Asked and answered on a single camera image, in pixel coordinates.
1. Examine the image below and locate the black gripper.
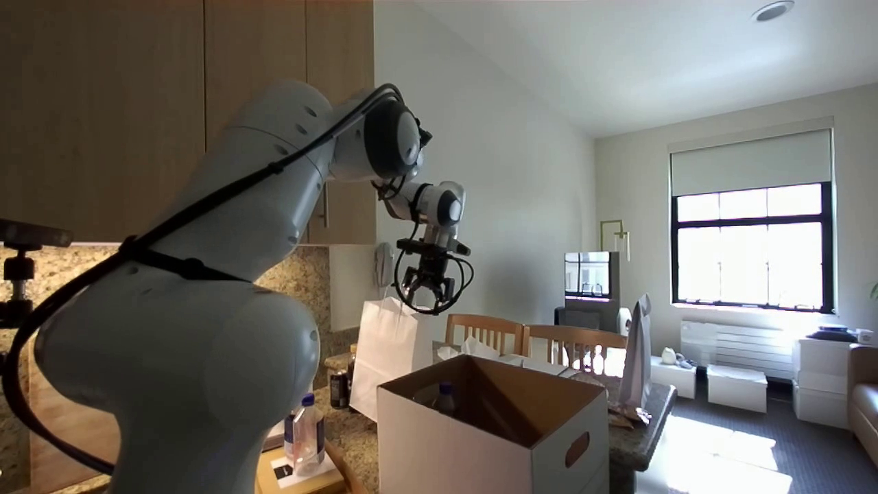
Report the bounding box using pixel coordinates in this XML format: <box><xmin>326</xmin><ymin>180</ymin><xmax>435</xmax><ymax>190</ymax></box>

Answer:
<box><xmin>399</xmin><ymin>238</ymin><xmax>473</xmax><ymax>312</ymax></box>

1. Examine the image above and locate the white cardboard box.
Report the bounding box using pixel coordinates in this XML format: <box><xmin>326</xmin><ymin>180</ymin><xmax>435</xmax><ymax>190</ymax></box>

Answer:
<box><xmin>376</xmin><ymin>353</ymin><xmax>616</xmax><ymax>494</ymax></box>

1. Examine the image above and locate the white storage box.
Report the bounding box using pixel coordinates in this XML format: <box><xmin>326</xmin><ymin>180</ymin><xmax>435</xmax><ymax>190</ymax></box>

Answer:
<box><xmin>704</xmin><ymin>360</ymin><xmax>772</xmax><ymax>415</ymax></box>
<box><xmin>647</xmin><ymin>353</ymin><xmax>699</xmax><ymax>400</ymax></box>

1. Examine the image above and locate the wooden chair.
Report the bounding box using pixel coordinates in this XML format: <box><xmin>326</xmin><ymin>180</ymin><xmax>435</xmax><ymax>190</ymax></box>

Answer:
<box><xmin>446</xmin><ymin>311</ymin><xmax>531</xmax><ymax>360</ymax></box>
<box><xmin>522</xmin><ymin>320</ymin><xmax>631</xmax><ymax>378</ymax></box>

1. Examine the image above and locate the white paper bag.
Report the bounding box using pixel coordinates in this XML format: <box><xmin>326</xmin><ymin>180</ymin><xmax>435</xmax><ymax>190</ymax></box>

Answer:
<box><xmin>350</xmin><ymin>293</ymin><xmax>436</xmax><ymax>422</ymax></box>

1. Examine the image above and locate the television screen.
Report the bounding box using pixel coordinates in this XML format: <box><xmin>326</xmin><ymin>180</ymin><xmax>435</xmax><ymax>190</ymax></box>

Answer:
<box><xmin>560</xmin><ymin>248</ymin><xmax>625</xmax><ymax>311</ymax></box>

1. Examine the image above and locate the pale flat board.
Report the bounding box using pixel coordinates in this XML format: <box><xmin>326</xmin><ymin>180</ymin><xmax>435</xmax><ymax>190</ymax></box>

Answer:
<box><xmin>271</xmin><ymin>456</ymin><xmax>343</xmax><ymax>489</ymax></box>

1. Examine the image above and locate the dark dining table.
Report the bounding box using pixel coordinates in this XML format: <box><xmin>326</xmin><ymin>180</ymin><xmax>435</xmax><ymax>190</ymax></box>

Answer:
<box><xmin>606</xmin><ymin>378</ymin><xmax>680</xmax><ymax>494</ymax></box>

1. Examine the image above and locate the brown shallow cardboard tray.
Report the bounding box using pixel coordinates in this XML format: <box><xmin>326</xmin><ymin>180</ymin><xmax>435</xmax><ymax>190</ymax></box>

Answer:
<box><xmin>256</xmin><ymin>447</ymin><xmax>351</xmax><ymax>494</ymax></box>

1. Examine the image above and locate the white radiator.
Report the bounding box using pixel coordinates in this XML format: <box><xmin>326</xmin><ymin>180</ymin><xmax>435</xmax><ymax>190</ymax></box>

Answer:
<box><xmin>678</xmin><ymin>315</ymin><xmax>802</xmax><ymax>378</ymax></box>

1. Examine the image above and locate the black framed window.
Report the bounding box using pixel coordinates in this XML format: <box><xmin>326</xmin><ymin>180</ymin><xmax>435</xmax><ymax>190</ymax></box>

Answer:
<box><xmin>669</xmin><ymin>178</ymin><xmax>838</xmax><ymax>315</ymax></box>

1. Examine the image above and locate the white roller blind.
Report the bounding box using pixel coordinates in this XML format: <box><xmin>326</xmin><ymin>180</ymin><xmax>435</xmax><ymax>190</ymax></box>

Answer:
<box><xmin>667</xmin><ymin>127</ymin><xmax>838</xmax><ymax>197</ymax></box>

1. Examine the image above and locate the white drawer cabinet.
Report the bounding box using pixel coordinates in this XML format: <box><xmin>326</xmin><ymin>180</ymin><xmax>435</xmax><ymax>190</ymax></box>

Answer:
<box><xmin>793</xmin><ymin>333</ymin><xmax>860</xmax><ymax>430</ymax></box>

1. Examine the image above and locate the ceiling smoke detector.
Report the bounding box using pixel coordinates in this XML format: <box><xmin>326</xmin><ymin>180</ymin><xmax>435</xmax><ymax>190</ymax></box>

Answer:
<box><xmin>753</xmin><ymin>0</ymin><xmax>797</xmax><ymax>25</ymax></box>

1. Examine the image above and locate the white wall intercom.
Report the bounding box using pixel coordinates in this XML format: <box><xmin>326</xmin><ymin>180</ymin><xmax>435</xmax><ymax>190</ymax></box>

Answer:
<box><xmin>372</xmin><ymin>241</ymin><xmax>399</xmax><ymax>289</ymax></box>

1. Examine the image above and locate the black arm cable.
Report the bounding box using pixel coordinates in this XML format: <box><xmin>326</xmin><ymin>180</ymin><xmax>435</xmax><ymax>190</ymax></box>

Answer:
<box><xmin>0</xmin><ymin>79</ymin><xmax>477</xmax><ymax>477</ymax></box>

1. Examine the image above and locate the wooden wall cabinet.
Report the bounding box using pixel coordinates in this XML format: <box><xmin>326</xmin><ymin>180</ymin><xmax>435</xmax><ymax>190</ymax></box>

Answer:
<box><xmin>0</xmin><ymin>0</ymin><xmax>380</xmax><ymax>243</ymax></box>

